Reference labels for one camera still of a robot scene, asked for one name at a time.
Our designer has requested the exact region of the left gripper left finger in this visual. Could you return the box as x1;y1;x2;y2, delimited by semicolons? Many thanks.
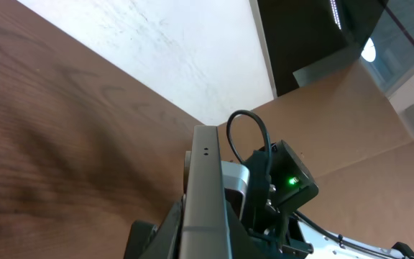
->
139;200;183;259

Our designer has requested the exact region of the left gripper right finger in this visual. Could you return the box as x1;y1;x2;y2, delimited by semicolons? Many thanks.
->
226;202;264;259

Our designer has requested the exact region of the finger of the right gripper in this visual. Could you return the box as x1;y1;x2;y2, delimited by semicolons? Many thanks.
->
124;220;157;259

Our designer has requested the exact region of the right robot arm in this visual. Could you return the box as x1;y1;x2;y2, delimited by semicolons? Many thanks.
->
124;138;414;258

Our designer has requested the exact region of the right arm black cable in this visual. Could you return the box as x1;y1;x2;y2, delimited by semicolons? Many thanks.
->
226;109;402;259

